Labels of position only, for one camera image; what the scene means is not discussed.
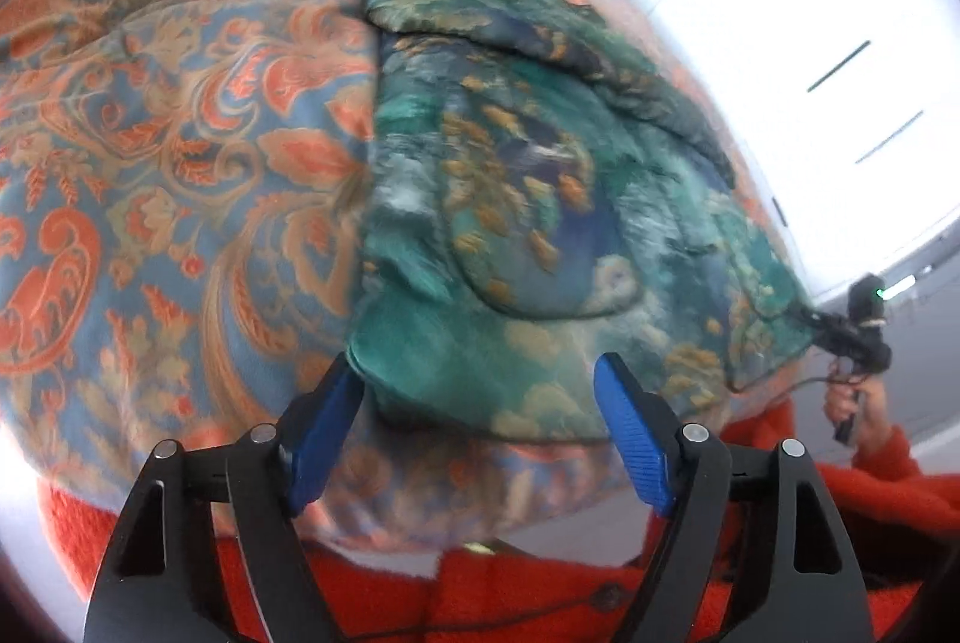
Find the white wardrobe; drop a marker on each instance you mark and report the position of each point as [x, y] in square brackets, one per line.
[795, 27]

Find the orange paisley quilt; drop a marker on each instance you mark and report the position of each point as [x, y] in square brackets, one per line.
[187, 148]

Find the person's right hand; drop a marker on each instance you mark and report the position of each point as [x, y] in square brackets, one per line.
[870, 410]

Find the green patterned pillowcase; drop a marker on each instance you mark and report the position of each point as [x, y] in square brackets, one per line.
[555, 208]

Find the person's red fleece clothing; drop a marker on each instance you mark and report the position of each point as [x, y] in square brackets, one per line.
[570, 590]

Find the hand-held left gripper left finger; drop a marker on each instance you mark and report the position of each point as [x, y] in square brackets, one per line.
[322, 433]

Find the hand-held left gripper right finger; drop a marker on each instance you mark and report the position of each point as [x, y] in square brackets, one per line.
[634, 433]

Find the person's right forearm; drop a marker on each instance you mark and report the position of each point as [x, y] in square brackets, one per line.
[896, 459]

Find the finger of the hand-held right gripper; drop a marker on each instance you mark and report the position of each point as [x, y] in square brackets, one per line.
[819, 320]

